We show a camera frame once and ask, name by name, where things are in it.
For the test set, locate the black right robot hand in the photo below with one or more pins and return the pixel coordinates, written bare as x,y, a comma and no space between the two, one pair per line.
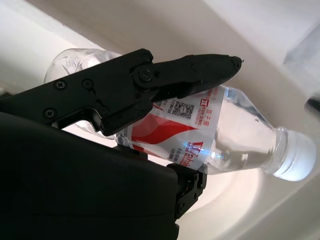
75,175

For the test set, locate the clear plastic water bottle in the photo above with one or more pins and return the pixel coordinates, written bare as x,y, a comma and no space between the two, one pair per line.
235,140

